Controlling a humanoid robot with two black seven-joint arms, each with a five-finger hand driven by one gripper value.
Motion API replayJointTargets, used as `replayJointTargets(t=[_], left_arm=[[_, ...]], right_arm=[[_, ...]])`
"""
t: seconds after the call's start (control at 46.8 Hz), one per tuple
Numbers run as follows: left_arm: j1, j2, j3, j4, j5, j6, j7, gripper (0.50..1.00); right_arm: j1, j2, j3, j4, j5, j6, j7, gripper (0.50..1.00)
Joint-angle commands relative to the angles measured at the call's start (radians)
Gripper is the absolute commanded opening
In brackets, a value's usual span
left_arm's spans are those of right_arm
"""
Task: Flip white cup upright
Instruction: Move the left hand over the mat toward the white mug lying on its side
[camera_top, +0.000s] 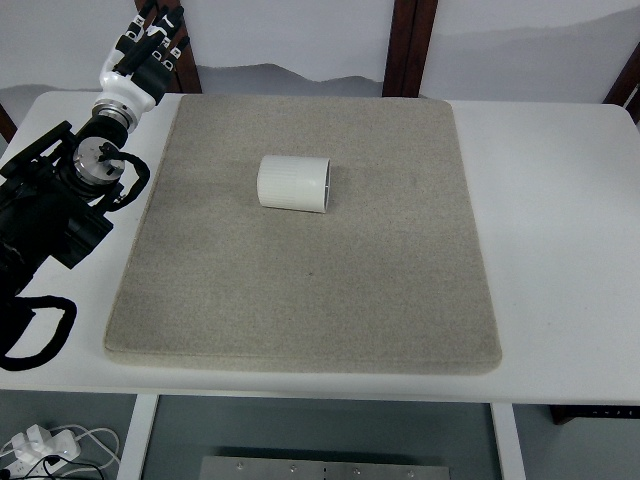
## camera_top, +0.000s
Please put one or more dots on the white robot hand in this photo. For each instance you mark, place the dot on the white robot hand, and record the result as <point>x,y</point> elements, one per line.
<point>137,73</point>

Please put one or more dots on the white table leg frame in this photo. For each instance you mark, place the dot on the white table leg frame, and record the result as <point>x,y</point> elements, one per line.
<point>169,436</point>

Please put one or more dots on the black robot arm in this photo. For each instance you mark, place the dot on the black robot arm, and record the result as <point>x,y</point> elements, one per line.
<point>57,191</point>

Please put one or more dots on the white ribbed cup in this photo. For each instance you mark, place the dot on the white ribbed cup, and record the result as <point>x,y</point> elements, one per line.
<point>294,183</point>

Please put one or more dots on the brown wooden frame right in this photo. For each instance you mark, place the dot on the brown wooden frame right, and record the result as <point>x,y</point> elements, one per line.
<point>625,90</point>

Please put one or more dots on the white power strip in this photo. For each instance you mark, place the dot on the white power strip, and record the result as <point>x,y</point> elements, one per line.
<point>37,452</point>

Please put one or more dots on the brown wooden frame middle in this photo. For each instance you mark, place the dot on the brown wooden frame middle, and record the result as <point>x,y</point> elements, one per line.
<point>409,39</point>

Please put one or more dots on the beige felt mat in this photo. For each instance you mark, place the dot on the beige felt mat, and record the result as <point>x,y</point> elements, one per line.
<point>390,279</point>

